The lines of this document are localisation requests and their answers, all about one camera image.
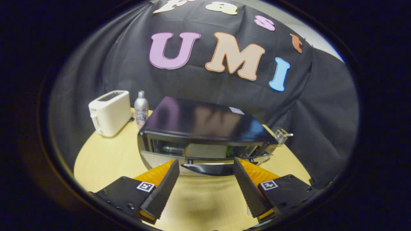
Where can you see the lettuce sandwich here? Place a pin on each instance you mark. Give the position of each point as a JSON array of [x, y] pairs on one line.
[[205, 150]]

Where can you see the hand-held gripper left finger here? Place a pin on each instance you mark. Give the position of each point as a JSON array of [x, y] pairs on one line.
[[162, 192]]

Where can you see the white pop-up toaster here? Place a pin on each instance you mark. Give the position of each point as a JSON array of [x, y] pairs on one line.
[[110, 114]]

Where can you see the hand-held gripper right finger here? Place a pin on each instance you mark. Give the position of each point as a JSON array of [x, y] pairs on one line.
[[249, 192]]

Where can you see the silver spray bottle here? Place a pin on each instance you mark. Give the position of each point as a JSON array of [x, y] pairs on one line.
[[141, 110]]

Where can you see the black toaster oven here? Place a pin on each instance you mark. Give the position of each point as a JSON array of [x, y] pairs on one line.
[[199, 120]]

